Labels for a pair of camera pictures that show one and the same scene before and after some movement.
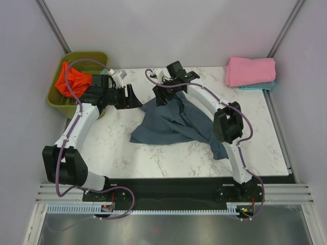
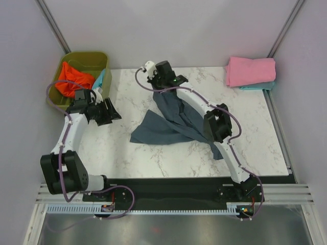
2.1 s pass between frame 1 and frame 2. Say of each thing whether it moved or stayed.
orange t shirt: stayed
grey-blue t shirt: stayed
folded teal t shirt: stayed
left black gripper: moved
